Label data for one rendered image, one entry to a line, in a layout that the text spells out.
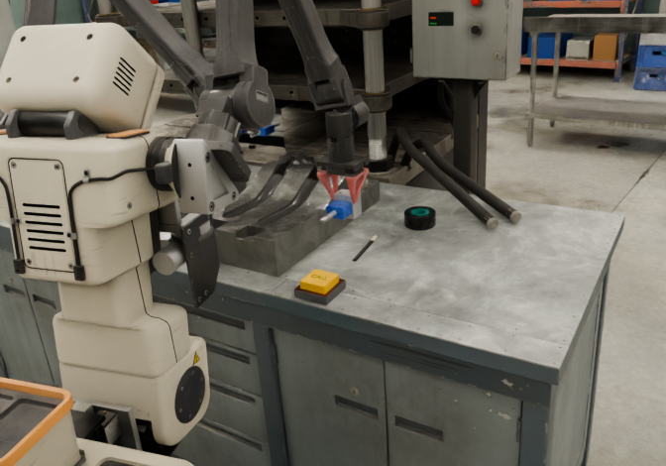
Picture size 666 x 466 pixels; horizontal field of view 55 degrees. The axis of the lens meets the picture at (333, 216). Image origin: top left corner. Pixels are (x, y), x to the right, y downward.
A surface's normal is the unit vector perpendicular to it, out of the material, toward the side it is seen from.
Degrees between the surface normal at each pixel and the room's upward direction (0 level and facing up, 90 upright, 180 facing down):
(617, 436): 0
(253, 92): 80
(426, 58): 90
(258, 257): 90
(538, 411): 90
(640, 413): 0
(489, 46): 90
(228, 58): 68
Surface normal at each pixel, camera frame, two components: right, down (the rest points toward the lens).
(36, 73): -0.28, -0.33
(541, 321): -0.07, -0.92
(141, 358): -0.32, 0.25
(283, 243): 0.85, 0.15
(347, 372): -0.52, 0.37
